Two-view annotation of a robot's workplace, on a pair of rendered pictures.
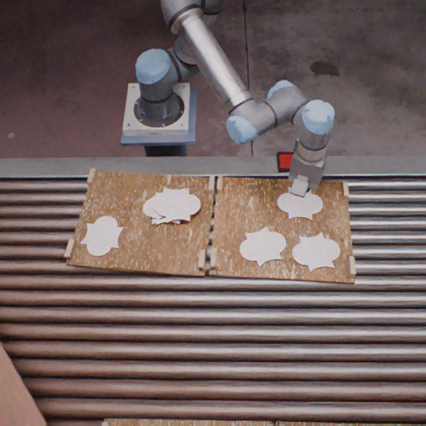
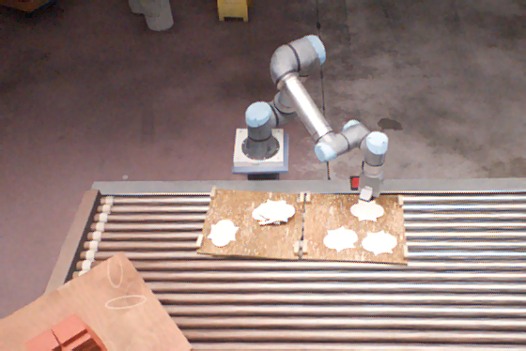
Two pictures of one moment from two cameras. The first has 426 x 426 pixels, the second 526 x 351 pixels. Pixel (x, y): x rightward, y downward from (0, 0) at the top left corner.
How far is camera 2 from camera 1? 61 cm
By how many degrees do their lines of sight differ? 7
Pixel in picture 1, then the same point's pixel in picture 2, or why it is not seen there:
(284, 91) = (353, 127)
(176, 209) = (277, 214)
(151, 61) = (257, 111)
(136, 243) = (247, 237)
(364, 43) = (423, 103)
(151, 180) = (256, 196)
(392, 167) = (436, 187)
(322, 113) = (379, 140)
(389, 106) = (445, 153)
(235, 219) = (320, 221)
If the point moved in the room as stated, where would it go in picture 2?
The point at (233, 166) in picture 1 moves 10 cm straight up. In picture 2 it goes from (317, 187) to (317, 171)
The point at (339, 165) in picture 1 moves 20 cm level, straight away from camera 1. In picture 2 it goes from (395, 186) to (406, 157)
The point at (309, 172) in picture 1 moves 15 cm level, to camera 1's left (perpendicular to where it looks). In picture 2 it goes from (372, 183) to (333, 186)
